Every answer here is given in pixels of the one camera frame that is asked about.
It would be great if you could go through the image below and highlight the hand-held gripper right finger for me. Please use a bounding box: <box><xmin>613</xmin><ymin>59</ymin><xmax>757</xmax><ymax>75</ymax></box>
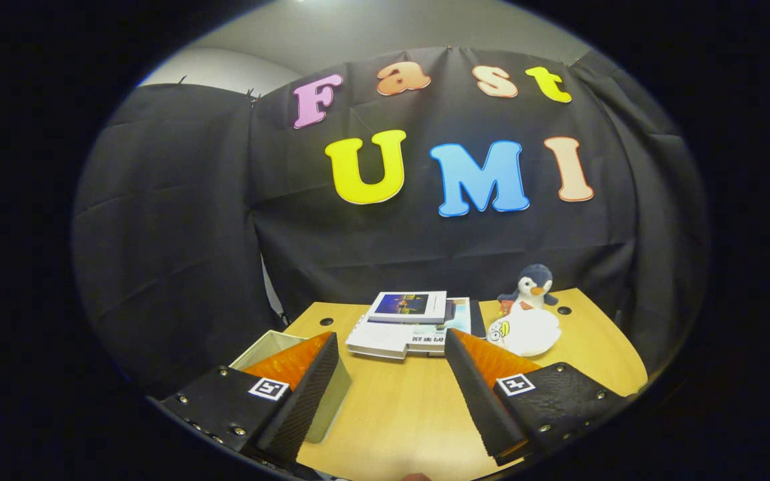
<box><xmin>444</xmin><ymin>329</ymin><xmax>626</xmax><ymax>467</ymax></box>

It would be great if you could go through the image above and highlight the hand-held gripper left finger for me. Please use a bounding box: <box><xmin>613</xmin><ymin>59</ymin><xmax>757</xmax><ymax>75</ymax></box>
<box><xmin>161</xmin><ymin>332</ymin><xmax>340</xmax><ymax>468</ymax></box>

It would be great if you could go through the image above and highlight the green fabric storage box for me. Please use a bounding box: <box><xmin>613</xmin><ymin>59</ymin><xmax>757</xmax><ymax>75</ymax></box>
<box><xmin>229</xmin><ymin>330</ymin><xmax>352</xmax><ymax>444</ymax></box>

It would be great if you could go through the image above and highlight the white plush toy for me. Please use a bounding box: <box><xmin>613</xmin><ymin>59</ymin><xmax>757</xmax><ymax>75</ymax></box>
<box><xmin>487</xmin><ymin>309</ymin><xmax>561</xmax><ymax>358</ymax></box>

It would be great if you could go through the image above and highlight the light blue cover book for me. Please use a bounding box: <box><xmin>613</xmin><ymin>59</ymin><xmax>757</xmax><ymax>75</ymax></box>
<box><xmin>408</xmin><ymin>297</ymin><xmax>473</xmax><ymax>355</ymax></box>

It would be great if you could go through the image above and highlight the small dark-cover book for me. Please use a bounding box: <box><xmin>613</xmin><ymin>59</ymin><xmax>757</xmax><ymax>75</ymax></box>
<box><xmin>366</xmin><ymin>291</ymin><xmax>448</xmax><ymax>325</ymax></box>

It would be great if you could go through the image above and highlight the penguin plush toy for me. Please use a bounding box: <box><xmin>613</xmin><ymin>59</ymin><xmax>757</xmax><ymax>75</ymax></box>
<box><xmin>497</xmin><ymin>264</ymin><xmax>559</xmax><ymax>315</ymax></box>

